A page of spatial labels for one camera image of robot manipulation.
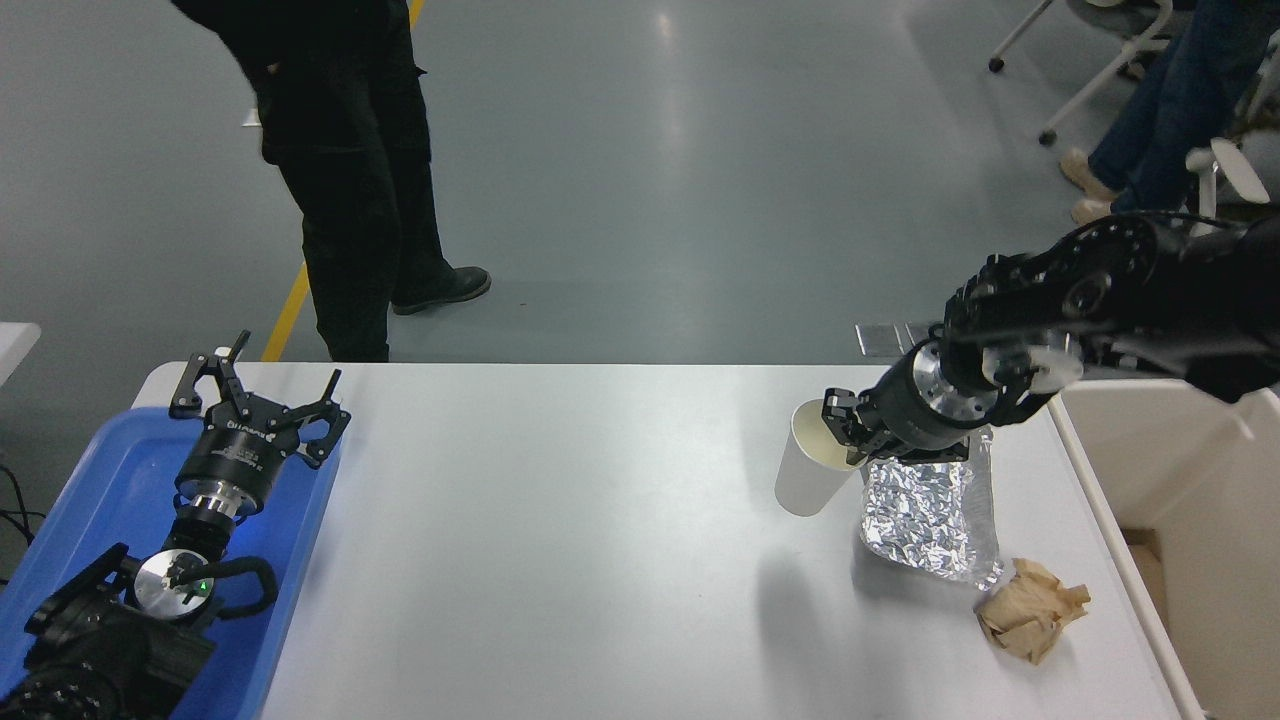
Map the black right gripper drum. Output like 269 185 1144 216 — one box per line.
862 355 973 463

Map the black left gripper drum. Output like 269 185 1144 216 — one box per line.
176 399 304 515

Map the white paper cup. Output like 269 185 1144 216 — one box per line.
775 398 867 518

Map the crumpled silver foil tray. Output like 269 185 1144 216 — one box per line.
858 425 1004 589

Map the blue plastic tray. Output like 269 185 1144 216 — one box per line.
0 405 343 720

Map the white side table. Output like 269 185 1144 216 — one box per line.
0 323 42 386

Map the crumpled tan paper ball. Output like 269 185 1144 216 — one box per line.
975 558 1091 665

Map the person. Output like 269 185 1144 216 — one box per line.
1060 0 1280 227
170 0 493 363

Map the large pale bin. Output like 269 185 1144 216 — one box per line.
1045 378 1280 720

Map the white wheeled office chair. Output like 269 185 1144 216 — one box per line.
1185 138 1280 217
988 0 1201 147

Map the black floor cable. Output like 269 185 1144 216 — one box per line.
0 462 46 581

